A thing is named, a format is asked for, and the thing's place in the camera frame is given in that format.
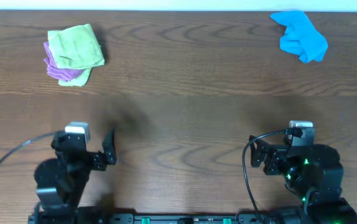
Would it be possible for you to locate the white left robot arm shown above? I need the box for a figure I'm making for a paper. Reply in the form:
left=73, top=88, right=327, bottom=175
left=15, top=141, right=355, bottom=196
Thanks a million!
left=28, top=128, right=117, bottom=223

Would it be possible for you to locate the blue crumpled cloth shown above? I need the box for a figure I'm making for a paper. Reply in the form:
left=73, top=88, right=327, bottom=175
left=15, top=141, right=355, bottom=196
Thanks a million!
left=270, top=11, right=328, bottom=63

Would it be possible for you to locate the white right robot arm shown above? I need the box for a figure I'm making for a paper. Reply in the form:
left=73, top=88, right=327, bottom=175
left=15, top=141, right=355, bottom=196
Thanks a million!
left=249, top=136, right=357, bottom=224

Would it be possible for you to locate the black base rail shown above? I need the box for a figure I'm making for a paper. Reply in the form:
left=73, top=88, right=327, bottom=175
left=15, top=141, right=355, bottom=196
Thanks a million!
left=27, top=212, right=343, bottom=224

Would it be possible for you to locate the purple folded cloth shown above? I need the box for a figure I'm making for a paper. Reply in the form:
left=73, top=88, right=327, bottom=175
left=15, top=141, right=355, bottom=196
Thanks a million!
left=44, top=42, right=84, bottom=82

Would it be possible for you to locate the light green folded cloth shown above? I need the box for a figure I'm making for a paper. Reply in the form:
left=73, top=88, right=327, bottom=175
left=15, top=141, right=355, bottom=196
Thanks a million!
left=58, top=68, right=92, bottom=86

